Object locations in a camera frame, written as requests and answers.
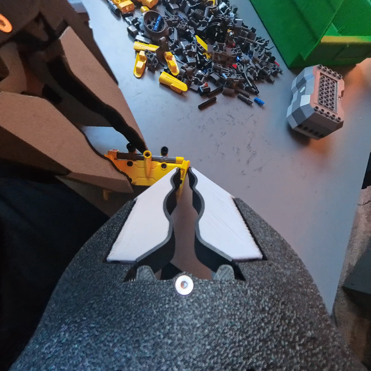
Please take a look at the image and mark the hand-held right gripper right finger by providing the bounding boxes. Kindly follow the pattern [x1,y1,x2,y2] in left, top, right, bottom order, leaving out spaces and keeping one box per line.
[188,168,264,262]

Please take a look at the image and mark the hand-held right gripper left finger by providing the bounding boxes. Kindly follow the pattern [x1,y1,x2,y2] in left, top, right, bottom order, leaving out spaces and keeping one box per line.
[106,168,181,264]

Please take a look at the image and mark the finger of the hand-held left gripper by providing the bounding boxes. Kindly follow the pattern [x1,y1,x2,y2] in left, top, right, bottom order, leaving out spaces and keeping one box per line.
[0,91,134,194]
[42,26,148,154]

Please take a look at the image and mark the yellow brick sub-assembly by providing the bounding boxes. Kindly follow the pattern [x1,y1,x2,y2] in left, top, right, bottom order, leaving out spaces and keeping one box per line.
[103,146,192,200]

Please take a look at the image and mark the grey desk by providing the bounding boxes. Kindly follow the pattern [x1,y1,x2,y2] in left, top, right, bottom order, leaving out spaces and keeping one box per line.
[56,0,371,313]

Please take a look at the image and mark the dark round wheel rim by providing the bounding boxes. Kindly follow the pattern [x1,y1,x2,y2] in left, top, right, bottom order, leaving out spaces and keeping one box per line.
[143,10,168,39]

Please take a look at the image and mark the pile of dark loose bricks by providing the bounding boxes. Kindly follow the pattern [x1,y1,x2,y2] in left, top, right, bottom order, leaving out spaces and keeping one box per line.
[106,0,283,110]

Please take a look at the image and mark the grey battery box brick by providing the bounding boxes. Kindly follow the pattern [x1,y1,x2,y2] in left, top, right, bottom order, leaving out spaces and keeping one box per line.
[286,64,345,140]

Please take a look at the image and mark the green plastic storage bin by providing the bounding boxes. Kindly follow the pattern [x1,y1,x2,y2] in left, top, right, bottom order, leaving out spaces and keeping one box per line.
[249,0,371,69]

